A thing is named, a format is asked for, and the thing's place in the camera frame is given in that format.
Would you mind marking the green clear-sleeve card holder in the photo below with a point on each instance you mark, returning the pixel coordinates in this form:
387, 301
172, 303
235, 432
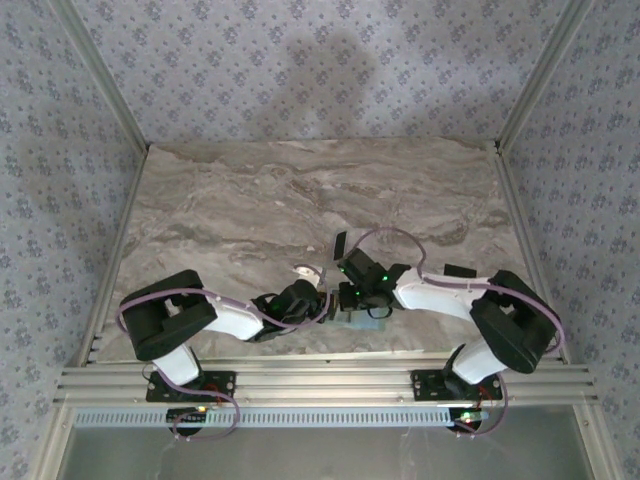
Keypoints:
367, 324

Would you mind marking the black credit card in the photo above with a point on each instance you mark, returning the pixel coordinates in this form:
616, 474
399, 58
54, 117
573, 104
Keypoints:
460, 271
340, 245

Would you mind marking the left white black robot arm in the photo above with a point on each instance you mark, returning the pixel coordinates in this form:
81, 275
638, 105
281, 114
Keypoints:
235, 320

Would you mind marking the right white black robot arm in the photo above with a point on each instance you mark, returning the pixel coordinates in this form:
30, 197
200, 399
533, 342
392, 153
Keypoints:
435, 300

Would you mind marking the black controller board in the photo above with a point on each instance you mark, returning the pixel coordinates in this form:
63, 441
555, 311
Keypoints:
465, 426
182, 414

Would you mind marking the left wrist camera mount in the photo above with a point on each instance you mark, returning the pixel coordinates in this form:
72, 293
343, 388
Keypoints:
306, 270

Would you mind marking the wide aluminium base rail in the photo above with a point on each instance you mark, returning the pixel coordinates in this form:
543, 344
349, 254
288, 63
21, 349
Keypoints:
320, 380

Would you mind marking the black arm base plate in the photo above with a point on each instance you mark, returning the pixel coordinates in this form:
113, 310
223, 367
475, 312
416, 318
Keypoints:
425, 385
225, 385

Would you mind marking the aluminium table side rail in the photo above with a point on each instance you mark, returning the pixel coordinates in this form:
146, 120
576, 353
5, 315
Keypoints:
123, 220
521, 220

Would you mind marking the slanted aluminium frame post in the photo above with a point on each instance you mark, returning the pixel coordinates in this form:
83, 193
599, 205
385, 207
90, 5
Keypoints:
541, 75
105, 75

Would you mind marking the aluminium frame leg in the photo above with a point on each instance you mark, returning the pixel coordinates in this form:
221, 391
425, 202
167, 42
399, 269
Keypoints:
54, 445
595, 445

